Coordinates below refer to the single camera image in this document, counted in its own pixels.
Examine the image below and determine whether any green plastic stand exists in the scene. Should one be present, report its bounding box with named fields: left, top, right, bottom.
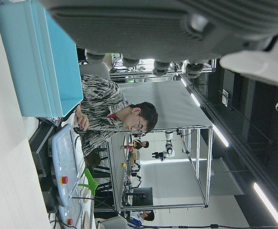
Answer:
left=78, top=168, right=99, bottom=198

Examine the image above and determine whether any person in patterned sweater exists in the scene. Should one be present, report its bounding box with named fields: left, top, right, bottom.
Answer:
left=75, top=74, right=159, bottom=167

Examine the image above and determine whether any black monitor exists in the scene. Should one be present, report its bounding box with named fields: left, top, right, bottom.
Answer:
left=132, top=187, right=153, bottom=206

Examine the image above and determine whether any light blue teach pendant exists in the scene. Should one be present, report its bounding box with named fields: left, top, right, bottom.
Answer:
left=51, top=124, right=85, bottom=208
left=57, top=202, right=84, bottom=229

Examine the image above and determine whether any left robot hand grey white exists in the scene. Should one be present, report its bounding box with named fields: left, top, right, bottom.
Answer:
left=40, top=0, right=278, bottom=89

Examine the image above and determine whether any person in blue shirt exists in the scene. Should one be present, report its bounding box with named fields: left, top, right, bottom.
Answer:
left=130, top=209, right=155, bottom=225

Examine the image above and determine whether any light blue plastic bin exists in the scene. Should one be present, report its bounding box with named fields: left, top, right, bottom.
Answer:
left=0, top=0, right=84, bottom=118

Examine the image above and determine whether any aluminium frame cage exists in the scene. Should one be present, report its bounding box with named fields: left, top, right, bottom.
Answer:
left=107, top=125, right=214, bottom=212

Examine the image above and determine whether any ceiling light strip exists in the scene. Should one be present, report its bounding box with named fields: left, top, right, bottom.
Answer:
left=211, top=124, right=230, bottom=148
left=190, top=92, right=201, bottom=107
left=253, top=182, right=278, bottom=229

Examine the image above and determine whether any grey chair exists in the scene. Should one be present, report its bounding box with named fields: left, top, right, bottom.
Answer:
left=79, top=62, right=111, bottom=81

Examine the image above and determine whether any person with face mask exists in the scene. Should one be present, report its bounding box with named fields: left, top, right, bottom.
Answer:
left=135, top=140, right=150, bottom=150

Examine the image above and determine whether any black slatted heater grille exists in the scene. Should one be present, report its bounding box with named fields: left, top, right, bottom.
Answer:
left=28, top=123, right=56, bottom=177

